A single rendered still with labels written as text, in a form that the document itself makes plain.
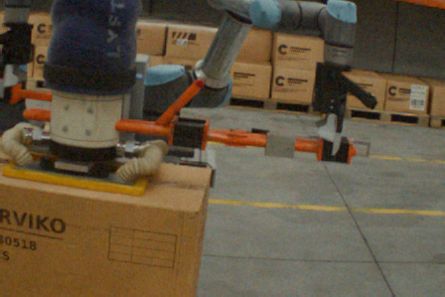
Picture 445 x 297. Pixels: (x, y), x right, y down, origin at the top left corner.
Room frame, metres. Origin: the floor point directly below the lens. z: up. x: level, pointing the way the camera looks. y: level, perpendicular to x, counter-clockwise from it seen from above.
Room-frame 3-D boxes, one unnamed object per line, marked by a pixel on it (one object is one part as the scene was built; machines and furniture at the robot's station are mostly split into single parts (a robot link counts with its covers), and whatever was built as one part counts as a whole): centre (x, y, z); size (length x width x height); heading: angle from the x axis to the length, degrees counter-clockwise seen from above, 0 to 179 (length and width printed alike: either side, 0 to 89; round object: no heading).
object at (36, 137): (1.92, 0.21, 1.14); 0.34 x 0.25 x 0.06; 85
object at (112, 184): (1.83, 0.22, 1.10); 0.34 x 0.10 x 0.05; 85
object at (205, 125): (1.90, -0.04, 1.20); 0.10 x 0.08 x 0.06; 175
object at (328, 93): (1.87, -0.36, 1.34); 0.09 x 0.08 x 0.12; 85
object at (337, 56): (1.87, -0.37, 1.42); 0.08 x 0.08 x 0.05
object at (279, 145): (1.88, -0.25, 1.19); 0.07 x 0.07 x 0.04; 85
